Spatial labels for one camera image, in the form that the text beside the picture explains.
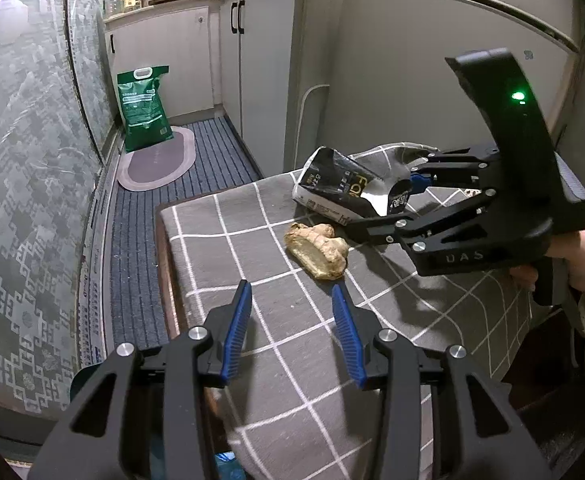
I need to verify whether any blue and white tissue pack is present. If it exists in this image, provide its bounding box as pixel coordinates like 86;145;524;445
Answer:
214;452;248;480

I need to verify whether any grey refrigerator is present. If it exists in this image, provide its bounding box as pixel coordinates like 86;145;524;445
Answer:
282;0;585;176

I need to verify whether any black snack bag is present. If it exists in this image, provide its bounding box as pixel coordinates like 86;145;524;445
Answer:
292;146;418;223

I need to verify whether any green rice bag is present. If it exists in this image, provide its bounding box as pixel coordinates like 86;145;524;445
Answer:
117;65;174;153

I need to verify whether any large frosted glass door panel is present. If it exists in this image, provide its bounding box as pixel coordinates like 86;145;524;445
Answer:
0;0;108;401

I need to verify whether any white kitchen cabinet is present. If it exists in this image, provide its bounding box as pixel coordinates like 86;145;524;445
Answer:
103;0;318;181

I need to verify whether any grey checked tablecloth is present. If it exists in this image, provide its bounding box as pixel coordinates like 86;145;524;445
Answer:
157;142;585;480

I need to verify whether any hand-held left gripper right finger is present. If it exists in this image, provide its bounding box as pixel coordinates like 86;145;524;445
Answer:
331;282;553;480

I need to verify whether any striped grey floor mat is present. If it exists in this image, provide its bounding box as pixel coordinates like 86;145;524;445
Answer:
107;115;263;351

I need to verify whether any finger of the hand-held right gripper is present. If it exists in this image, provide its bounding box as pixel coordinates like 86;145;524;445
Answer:
409;144;502;191
345;187;498;251

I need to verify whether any ginger root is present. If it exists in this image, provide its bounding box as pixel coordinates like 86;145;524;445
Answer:
285;221;349;281

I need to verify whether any white cable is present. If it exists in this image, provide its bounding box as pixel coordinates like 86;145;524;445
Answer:
298;82;331;161

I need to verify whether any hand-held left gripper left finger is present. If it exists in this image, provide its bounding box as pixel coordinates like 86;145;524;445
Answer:
27;279;253;480

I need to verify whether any narrow frosted glass door panel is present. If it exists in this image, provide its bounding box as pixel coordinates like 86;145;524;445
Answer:
65;0;120;161

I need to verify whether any oval purple floor mat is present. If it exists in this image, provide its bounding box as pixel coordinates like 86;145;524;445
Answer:
116;126;196;192

